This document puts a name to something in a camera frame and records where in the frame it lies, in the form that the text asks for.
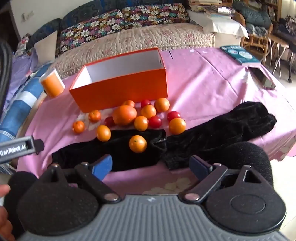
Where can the floral cushion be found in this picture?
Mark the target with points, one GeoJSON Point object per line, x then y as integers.
{"type": "Point", "coordinates": [92, 30]}
{"type": "Point", "coordinates": [157, 15]}

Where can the white covered side table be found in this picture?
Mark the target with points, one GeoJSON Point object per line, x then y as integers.
{"type": "Point", "coordinates": [222, 25]}

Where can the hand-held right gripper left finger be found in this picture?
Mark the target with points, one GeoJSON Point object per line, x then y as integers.
{"type": "Point", "coordinates": [103, 165]}

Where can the folding table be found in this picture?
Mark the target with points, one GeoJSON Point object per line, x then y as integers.
{"type": "Point", "coordinates": [278, 39]}

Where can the black velvet cloth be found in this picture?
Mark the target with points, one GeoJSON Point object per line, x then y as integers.
{"type": "Point", "coordinates": [231, 125]}

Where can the large orange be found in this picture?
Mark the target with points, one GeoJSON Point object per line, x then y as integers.
{"type": "Point", "coordinates": [124, 115]}

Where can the orange white cup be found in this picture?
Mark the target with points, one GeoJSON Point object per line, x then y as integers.
{"type": "Point", "coordinates": [54, 85]}

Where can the dark patterned cloth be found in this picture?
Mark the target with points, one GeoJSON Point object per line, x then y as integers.
{"type": "Point", "coordinates": [288, 27]}

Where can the black phone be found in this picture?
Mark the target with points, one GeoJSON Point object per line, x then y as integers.
{"type": "Point", "coordinates": [261, 76]}

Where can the black foam block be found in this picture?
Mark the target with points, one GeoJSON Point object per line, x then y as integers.
{"type": "Point", "coordinates": [247, 155]}

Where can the beige pillow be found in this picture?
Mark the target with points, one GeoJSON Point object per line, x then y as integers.
{"type": "Point", "coordinates": [47, 48]}

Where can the rattan chair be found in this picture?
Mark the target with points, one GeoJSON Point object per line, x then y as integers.
{"type": "Point", "coordinates": [254, 41]}

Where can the purple floral sheet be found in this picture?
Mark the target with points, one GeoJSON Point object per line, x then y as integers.
{"type": "Point", "coordinates": [20, 67]}

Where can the grey blue cushion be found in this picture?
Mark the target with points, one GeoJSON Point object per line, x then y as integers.
{"type": "Point", "coordinates": [252, 16]}

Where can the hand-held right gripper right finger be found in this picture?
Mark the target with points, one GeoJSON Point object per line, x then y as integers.
{"type": "Point", "coordinates": [198, 165]}

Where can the pink tablecloth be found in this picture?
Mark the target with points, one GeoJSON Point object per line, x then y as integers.
{"type": "Point", "coordinates": [208, 88]}

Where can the group of small oranges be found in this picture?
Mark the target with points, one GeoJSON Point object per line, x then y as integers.
{"type": "Point", "coordinates": [177, 125]}

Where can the wall switch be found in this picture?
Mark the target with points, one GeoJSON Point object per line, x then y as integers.
{"type": "Point", "coordinates": [27, 16]}

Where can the red tomato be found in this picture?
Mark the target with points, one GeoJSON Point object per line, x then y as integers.
{"type": "Point", "coordinates": [145, 102]}
{"type": "Point", "coordinates": [108, 121]}
{"type": "Point", "coordinates": [155, 121]}
{"type": "Point", "coordinates": [173, 115]}

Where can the stack of books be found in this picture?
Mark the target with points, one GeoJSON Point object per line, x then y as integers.
{"type": "Point", "coordinates": [208, 7]}

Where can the orange cardboard box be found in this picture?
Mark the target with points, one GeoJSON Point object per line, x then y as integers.
{"type": "Point", "coordinates": [124, 90]}

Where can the blue white striped cloth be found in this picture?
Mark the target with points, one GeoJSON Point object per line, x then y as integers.
{"type": "Point", "coordinates": [18, 109]}

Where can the teal book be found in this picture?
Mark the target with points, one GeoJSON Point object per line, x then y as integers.
{"type": "Point", "coordinates": [240, 54]}

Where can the person's left hand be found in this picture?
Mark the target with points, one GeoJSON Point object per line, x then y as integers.
{"type": "Point", "coordinates": [5, 227]}

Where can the wooden bookshelf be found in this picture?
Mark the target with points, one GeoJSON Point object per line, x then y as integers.
{"type": "Point", "coordinates": [272, 9]}

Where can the sofa with floral cushions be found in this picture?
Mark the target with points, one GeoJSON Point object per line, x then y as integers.
{"type": "Point", "coordinates": [138, 39]}

